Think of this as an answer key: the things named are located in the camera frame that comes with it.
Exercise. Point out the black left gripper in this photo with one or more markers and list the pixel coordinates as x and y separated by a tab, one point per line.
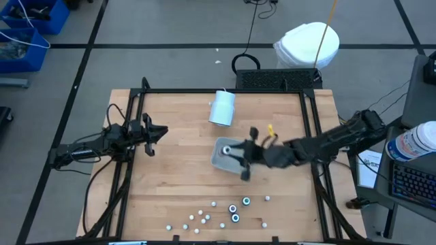
138	132

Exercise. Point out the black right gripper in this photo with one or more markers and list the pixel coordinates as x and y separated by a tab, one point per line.
276	156

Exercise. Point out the large dark bottle grey-centred cap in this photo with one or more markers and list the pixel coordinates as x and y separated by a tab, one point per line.
225	150

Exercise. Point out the grey plastic tray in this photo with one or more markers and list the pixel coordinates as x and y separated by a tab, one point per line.
221	163

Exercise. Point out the large dark bottle teal-centred cap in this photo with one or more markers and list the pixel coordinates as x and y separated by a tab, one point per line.
246	201

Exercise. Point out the large dark bottle purple-centred cap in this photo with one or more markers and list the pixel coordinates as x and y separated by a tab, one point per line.
232	208

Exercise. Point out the large dark bottle blue-centred cap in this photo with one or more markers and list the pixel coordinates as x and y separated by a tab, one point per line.
235	218

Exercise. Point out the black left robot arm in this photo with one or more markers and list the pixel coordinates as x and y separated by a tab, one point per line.
81	153

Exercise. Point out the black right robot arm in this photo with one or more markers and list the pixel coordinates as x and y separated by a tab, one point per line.
340	136

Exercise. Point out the black vented computer case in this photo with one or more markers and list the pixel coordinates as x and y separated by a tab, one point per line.
272	79

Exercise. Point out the silver aluminium bar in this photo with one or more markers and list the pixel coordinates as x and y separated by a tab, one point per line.
313	243
127	243

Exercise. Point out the black desk foot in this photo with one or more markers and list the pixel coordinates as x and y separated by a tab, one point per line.
356	203

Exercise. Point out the white lined waste bin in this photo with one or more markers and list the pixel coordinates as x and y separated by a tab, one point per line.
303	44

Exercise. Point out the white printed paper sheet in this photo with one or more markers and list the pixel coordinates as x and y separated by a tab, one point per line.
368	173

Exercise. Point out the blue storage bin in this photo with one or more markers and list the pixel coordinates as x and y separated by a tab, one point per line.
54	20
30	64

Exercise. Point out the yellow rod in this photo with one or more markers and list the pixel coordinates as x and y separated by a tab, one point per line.
325	32

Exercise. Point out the grey floor bar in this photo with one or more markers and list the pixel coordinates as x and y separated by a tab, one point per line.
13	82

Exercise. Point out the black floor object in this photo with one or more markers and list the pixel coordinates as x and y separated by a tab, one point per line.
4	117

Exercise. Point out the white wipes canister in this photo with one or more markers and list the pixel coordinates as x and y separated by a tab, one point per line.
412	141

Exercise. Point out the black backlit keyboard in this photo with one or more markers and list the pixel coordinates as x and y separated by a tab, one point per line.
413	183

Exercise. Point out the grey desk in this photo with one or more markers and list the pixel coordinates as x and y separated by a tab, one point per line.
420	98

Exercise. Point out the black desk device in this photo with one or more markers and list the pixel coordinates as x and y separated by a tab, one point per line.
432	69

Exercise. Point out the black aluminium table frame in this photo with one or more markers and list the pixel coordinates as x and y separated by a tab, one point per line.
204	90

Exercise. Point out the black frame bracket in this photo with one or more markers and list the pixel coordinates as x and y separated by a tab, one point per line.
175	239
275	240

